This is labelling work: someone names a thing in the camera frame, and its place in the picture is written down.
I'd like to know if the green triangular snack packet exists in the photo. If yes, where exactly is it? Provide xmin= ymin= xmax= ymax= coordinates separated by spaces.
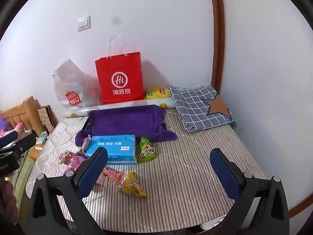
xmin=136 ymin=134 xmax=157 ymax=164

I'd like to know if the striped mattress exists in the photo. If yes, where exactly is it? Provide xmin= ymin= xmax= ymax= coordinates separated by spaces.
xmin=26 ymin=108 xmax=267 ymax=233

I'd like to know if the fruit print white roll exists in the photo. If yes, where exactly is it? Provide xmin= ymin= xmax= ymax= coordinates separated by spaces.
xmin=62 ymin=97 xmax=176 ymax=118

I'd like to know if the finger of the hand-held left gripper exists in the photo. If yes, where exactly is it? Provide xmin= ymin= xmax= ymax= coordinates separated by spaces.
xmin=0 ymin=133 xmax=37 ymax=156
xmin=0 ymin=133 xmax=20 ymax=148

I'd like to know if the pink red fruit snack packet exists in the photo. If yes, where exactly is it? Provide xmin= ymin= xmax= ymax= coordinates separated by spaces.
xmin=94 ymin=166 xmax=126 ymax=186

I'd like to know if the white plastic bag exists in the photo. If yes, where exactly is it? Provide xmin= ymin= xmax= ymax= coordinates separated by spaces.
xmin=52 ymin=58 xmax=103 ymax=109

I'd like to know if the pink purple plush toy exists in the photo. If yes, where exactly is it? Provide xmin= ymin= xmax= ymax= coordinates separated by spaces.
xmin=0 ymin=116 xmax=26 ymax=137

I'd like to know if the person's left hand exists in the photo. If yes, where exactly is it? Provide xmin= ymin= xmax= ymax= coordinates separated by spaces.
xmin=0 ymin=180 xmax=18 ymax=226

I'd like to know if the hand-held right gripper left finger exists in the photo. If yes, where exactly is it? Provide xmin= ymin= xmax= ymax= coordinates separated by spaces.
xmin=28 ymin=147 xmax=109 ymax=235

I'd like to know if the patterned brown box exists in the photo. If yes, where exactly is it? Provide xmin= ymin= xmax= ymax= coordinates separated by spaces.
xmin=37 ymin=105 xmax=59 ymax=135

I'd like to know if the magenta snack packet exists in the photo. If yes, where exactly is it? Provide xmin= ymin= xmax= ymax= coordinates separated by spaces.
xmin=70 ymin=155 xmax=90 ymax=174

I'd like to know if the yellow triangular snack packet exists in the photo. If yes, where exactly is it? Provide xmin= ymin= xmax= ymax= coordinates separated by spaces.
xmin=117 ymin=171 xmax=148 ymax=198

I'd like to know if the white light switch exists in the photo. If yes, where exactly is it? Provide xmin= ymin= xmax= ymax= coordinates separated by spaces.
xmin=77 ymin=16 xmax=91 ymax=32

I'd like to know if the blue tissue pack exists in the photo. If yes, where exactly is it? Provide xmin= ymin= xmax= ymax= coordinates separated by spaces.
xmin=85 ymin=134 xmax=137 ymax=165

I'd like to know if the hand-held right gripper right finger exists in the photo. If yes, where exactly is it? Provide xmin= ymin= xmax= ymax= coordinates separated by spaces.
xmin=210 ymin=148 xmax=290 ymax=235

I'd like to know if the grey plaid star cloth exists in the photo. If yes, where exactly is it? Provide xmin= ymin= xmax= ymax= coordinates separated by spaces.
xmin=168 ymin=85 xmax=237 ymax=133

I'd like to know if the purple towel lined tray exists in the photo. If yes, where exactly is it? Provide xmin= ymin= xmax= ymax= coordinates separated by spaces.
xmin=75 ymin=104 xmax=178 ymax=146

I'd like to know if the wooden door frame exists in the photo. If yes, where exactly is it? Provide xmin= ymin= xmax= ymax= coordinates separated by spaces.
xmin=209 ymin=0 xmax=225 ymax=91

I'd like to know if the red white snack packet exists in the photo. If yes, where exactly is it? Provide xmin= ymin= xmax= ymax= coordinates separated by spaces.
xmin=57 ymin=150 xmax=79 ymax=165

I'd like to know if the yellow snack bag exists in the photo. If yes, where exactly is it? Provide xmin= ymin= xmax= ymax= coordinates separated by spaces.
xmin=145 ymin=88 xmax=170 ymax=100

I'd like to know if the green blanket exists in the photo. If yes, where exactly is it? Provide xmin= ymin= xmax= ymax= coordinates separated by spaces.
xmin=13 ymin=155 xmax=35 ymax=196

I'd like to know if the red paper bag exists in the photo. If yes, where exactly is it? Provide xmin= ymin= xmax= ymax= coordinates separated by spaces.
xmin=95 ymin=35 xmax=144 ymax=105

